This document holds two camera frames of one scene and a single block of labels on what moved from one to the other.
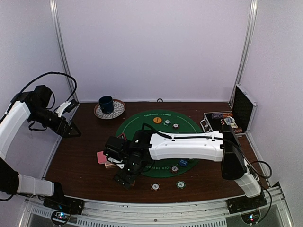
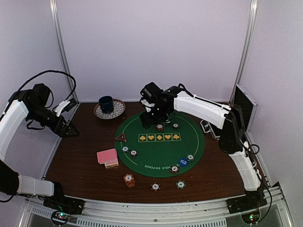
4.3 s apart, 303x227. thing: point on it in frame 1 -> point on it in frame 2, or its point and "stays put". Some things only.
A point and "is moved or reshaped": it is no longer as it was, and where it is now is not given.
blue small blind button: (183, 162) stays put
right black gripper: (126, 179) -> (147, 122)
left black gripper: (63, 131) stays put
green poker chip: (181, 184) stays put
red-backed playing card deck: (102, 160) is moved or reshaped
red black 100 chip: (175, 126) stays put
